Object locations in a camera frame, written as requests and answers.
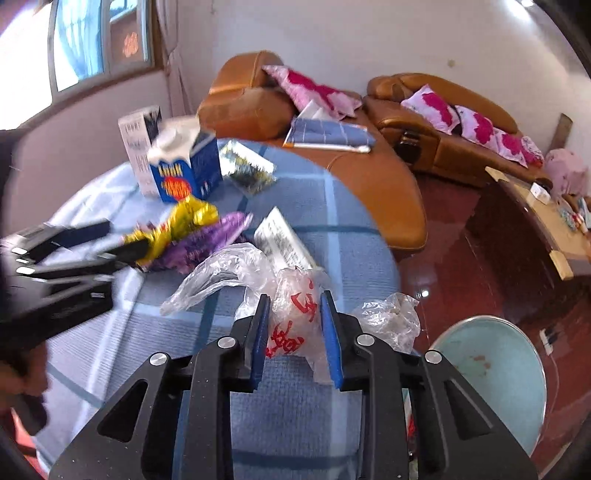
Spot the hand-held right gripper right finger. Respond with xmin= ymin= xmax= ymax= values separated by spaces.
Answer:
xmin=320 ymin=290 xmax=539 ymax=480

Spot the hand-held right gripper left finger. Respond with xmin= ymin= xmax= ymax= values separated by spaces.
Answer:
xmin=48 ymin=294 xmax=271 ymax=480

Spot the tall white printed box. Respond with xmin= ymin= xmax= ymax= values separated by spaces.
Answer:
xmin=117 ymin=107 xmax=162 ymax=198

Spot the pink covered cabinet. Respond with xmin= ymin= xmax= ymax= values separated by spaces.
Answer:
xmin=545 ymin=148 xmax=589 ymax=197

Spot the white power strip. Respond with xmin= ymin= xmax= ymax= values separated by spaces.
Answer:
xmin=540 ymin=325 xmax=561 ymax=356

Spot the silver foil packet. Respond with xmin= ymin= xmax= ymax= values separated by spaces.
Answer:
xmin=217 ymin=141 xmax=277 ymax=189

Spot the person's left hand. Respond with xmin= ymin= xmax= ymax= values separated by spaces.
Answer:
xmin=0 ymin=344 xmax=49 ymax=398

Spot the white framed window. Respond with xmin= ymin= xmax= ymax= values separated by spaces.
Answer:
xmin=0 ymin=0 xmax=160 ymax=127

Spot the blue tissue box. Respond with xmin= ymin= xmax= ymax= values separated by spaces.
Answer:
xmin=148 ymin=117 xmax=223 ymax=204

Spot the folded blue plaid sheet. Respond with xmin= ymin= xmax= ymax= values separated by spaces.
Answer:
xmin=283 ymin=117 xmax=376 ymax=153

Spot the clear plastic bag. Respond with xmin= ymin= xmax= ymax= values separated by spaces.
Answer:
xmin=355 ymin=292 xmax=421 ymax=357
xmin=161 ymin=244 xmax=278 ymax=317

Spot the pink curtain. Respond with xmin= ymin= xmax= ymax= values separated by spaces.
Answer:
xmin=154 ymin=0 xmax=195 ymax=118

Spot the white card sheet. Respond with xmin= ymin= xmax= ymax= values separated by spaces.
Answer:
xmin=295 ymin=99 xmax=326 ymax=121

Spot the pink rose print pillow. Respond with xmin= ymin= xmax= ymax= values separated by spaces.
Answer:
xmin=492 ymin=127 xmax=529 ymax=162
xmin=455 ymin=105 xmax=497 ymax=146
xmin=401 ymin=84 xmax=462 ymax=134
xmin=262 ymin=65 xmax=363 ymax=118

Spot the purple foil wrapper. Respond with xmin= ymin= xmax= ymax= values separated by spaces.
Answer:
xmin=148 ymin=211 xmax=254 ymax=273

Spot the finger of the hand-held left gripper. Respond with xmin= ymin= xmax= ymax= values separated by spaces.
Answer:
xmin=16 ymin=242 xmax=149 ymax=281
xmin=0 ymin=220 xmax=112 ymax=261

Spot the tall rolled mat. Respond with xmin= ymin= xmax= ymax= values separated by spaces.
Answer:
xmin=551 ymin=113 xmax=573 ymax=148

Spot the white printed paper packet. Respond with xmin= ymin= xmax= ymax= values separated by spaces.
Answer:
xmin=254 ymin=207 xmax=319 ymax=273

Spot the dark wood coffee table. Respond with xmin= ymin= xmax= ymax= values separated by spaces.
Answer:
xmin=464 ymin=166 xmax=591 ymax=324

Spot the gold foil wrapper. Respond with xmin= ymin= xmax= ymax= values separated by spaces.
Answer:
xmin=122 ymin=196 xmax=219 ymax=271

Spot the small floral pink pillow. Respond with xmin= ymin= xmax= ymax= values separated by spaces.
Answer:
xmin=522 ymin=136 xmax=546 ymax=168

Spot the orange leather chaise sofa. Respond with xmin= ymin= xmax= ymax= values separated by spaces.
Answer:
xmin=198 ymin=51 xmax=428 ymax=252

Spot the light blue plastic bucket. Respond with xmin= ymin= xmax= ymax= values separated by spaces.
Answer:
xmin=429 ymin=315 xmax=548 ymax=457

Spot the blue plaid tablecloth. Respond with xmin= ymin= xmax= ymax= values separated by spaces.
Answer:
xmin=34 ymin=138 xmax=402 ymax=480

